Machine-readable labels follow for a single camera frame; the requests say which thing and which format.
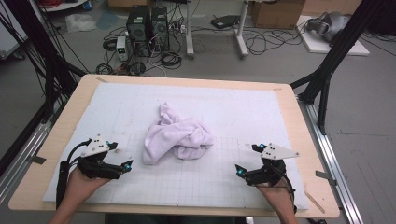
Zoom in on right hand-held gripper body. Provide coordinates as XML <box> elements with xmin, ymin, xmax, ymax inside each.
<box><xmin>244</xmin><ymin>142</ymin><xmax>301</xmax><ymax>189</ymax></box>

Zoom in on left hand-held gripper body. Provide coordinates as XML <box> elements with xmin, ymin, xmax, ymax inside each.
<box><xmin>76</xmin><ymin>133</ymin><xmax>125</xmax><ymax>180</ymax></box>

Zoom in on pale purple printed towel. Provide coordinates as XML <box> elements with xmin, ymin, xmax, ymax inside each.
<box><xmin>142</xmin><ymin>102</ymin><xmax>216</xmax><ymax>166</ymax></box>

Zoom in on person's left hand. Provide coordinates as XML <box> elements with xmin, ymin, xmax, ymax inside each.
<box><xmin>63</xmin><ymin>167</ymin><xmax>111</xmax><ymax>205</ymax></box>

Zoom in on person's right hand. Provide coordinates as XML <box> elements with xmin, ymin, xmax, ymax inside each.
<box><xmin>255</xmin><ymin>179</ymin><xmax>297</xmax><ymax>210</ymax></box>

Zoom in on grey tape piece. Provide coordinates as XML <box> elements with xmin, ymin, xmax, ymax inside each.
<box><xmin>29</xmin><ymin>154</ymin><xmax>47</xmax><ymax>166</ymax></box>
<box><xmin>315</xmin><ymin>170</ymin><xmax>338</xmax><ymax>187</ymax></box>

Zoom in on white foam grid mat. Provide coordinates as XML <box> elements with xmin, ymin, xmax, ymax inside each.
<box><xmin>41</xmin><ymin>81</ymin><xmax>310</xmax><ymax>211</ymax></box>

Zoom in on thin wooden strip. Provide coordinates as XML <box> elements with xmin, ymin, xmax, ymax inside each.
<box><xmin>303</xmin><ymin>189</ymin><xmax>326</xmax><ymax>215</ymax></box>

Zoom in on small white power supply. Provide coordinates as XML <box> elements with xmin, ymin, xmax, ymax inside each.
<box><xmin>116</xmin><ymin>35</ymin><xmax>129</xmax><ymax>62</ymax></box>

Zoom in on white floor board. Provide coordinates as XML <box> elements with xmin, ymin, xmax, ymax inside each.
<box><xmin>295</xmin><ymin>15</ymin><xmax>372</xmax><ymax>57</ymax></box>

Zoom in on white desk leg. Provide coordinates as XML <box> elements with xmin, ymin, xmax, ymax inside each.
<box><xmin>185</xmin><ymin>0</ymin><xmax>195</xmax><ymax>60</ymax></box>
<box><xmin>234</xmin><ymin>0</ymin><xmax>250</xmax><ymax>60</ymax></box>

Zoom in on large black computer tower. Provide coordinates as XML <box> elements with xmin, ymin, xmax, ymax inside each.
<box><xmin>125</xmin><ymin>5</ymin><xmax>153</xmax><ymax>58</ymax></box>

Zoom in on clear plastic bag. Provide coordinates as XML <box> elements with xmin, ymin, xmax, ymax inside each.
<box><xmin>64</xmin><ymin>12</ymin><xmax>98</xmax><ymax>34</ymax></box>

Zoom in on slim black computer tower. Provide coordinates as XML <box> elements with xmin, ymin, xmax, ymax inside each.
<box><xmin>150</xmin><ymin>5</ymin><xmax>171</xmax><ymax>52</ymax></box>

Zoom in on flat black device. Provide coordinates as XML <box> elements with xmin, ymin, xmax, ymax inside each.
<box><xmin>210</xmin><ymin>14</ymin><xmax>241</xmax><ymax>30</ymax></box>

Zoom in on brown cardboard box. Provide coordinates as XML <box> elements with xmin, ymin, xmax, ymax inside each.
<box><xmin>250</xmin><ymin>0</ymin><xmax>307</xmax><ymax>31</ymax></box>

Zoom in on grey headset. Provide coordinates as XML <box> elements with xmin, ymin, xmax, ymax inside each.
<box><xmin>305</xmin><ymin>11</ymin><xmax>351</xmax><ymax>43</ymax></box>

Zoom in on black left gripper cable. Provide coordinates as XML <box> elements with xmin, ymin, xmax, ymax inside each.
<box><xmin>55</xmin><ymin>139</ymin><xmax>92</xmax><ymax>210</ymax></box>

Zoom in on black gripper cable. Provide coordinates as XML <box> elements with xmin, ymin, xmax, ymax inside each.
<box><xmin>274</xmin><ymin>164</ymin><xmax>298</xmax><ymax>216</ymax></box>
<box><xmin>55</xmin><ymin>139</ymin><xmax>92</xmax><ymax>210</ymax></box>

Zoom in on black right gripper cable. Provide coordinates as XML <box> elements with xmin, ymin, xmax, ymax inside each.
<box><xmin>274</xmin><ymin>164</ymin><xmax>298</xmax><ymax>216</ymax></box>

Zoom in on aluminium rail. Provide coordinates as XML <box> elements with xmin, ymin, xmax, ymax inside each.
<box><xmin>297</xmin><ymin>97</ymin><xmax>365</xmax><ymax>224</ymax></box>
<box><xmin>0</xmin><ymin>102</ymin><xmax>64</xmax><ymax>203</ymax></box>

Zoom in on black metal frame post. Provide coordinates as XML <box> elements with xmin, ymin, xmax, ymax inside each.
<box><xmin>0</xmin><ymin>0</ymin><xmax>88</xmax><ymax>122</ymax></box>
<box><xmin>289</xmin><ymin>0</ymin><xmax>387</xmax><ymax>136</ymax></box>

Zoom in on tangle of black floor cables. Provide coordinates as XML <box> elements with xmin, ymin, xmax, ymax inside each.
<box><xmin>94</xmin><ymin>26</ymin><xmax>185</xmax><ymax>77</ymax></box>

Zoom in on loose black floor cables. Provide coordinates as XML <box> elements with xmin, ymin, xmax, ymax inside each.
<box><xmin>242</xmin><ymin>26</ymin><xmax>307</xmax><ymax>56</ymax></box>

